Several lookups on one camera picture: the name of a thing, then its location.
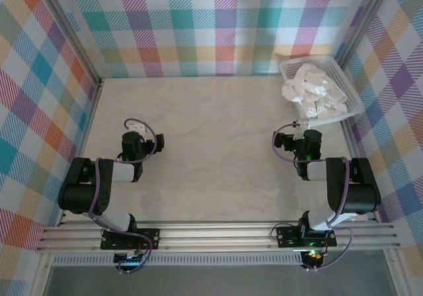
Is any white t-shirt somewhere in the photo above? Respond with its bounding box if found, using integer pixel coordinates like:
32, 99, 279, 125
281, 63, 348, 120

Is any white plastic mesh basket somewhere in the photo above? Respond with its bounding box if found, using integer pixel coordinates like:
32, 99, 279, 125
279, 55, 364, 128

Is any right controller board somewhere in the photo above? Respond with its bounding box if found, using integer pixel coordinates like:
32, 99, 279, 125
302, 248, 327, 268

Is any controller board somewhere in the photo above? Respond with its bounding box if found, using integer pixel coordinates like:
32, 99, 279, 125
302, 248, 327, 268
114, 250, 146, 266

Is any left controller board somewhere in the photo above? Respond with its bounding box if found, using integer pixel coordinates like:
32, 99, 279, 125
114, 250, 146, 266

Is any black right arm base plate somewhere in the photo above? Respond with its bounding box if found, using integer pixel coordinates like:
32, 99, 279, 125
276, 225, 337, 248

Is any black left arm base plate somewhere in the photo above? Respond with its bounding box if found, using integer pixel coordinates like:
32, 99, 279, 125
100, 228, 161, 250

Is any aluminium mounting rail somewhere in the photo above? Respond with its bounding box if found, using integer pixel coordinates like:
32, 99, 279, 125
36, 221, 403, 252

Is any grey slotted cable duct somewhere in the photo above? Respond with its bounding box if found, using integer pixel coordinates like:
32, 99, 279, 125
52, 255, 305, 266

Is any aluminium frame post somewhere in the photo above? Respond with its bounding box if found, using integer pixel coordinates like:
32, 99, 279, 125
333, 0, 394, 69
34, 0, 105, 91

